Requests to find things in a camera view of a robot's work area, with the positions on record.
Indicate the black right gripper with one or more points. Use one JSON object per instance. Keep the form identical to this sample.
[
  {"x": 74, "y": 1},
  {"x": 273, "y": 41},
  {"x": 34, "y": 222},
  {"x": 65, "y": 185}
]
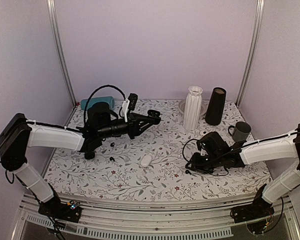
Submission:
[{"x": 197, "y": 167}]

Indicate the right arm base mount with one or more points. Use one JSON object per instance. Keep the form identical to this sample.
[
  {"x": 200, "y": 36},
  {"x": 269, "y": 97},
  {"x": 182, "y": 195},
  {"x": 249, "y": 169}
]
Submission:
[{"x": 259, "y": 208}]

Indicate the aluminium corner post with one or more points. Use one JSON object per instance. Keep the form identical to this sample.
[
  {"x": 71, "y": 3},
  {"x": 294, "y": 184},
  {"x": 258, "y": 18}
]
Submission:
[
  {"x": 59, "y": 49},
  {"x": 260, "y": 4}
]

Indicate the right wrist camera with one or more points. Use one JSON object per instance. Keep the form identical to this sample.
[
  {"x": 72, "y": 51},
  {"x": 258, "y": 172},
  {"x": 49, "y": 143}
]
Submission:
[{"x": 213, "y": 144}]

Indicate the white oval charging case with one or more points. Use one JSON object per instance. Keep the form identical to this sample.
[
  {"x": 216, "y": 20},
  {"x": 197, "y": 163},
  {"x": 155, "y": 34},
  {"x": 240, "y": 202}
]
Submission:
[{"x": 146, "y": 160}]

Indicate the small white earbud case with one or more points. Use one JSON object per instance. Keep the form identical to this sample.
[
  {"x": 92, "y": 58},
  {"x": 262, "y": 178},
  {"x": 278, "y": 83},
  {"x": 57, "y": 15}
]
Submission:
[{"x": 203, "y": 132}]

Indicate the aluminium corner post left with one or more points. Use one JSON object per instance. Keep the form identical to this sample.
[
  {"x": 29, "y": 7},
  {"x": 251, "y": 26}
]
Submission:
[{"x": 59, "y": 49}]

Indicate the aluminium front rail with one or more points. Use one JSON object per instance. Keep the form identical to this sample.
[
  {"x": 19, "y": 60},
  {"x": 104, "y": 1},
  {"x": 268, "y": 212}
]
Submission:
[{"x": 207, "y": 219}]

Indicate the black tall tumbler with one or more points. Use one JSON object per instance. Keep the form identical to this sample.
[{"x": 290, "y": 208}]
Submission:
[{"x": 216, "y": 106}]

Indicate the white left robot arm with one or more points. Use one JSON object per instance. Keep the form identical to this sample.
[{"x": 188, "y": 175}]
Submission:
[{"x": 101, "y": 123}]

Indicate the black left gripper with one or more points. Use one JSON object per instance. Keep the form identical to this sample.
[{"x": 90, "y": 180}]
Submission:
[{"x": 134, "y": 119}]

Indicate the aluminium corner post right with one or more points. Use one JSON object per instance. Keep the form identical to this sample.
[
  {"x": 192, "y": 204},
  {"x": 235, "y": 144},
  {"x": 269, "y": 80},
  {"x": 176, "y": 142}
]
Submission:
[{"x": 260, "y": 4}]

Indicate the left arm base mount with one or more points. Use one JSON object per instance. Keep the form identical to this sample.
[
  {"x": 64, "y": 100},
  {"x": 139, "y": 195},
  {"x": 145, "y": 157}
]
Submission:
[{"x": 60, "y": 208}]

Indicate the black earbud case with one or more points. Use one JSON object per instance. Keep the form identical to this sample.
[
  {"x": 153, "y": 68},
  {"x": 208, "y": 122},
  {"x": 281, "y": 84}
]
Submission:
[
  {"x": 89, "y": 155},
  {"x": 155, "y": 115}
]

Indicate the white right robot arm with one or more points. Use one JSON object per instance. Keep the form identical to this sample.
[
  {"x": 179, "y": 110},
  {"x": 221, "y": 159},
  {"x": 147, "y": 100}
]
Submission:
[{"x": 161, "y": 158}]

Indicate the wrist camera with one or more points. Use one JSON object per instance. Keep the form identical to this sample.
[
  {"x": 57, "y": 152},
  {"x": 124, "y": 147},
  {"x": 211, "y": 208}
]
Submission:
[
  {"x": 128, "y": 105},
  {"x": 213, "y": 144}
]

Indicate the white ribbed plate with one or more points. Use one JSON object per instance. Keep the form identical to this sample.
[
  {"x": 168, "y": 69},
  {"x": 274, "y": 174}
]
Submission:
[{"x": 182, "y": 105}]

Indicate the white pleated vase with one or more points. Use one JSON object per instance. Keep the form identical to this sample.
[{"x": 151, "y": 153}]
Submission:
[{"x": 192, "y": 108}]

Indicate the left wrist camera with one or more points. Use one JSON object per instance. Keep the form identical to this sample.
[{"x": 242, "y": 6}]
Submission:
[{"x": 128, "y": 105}]

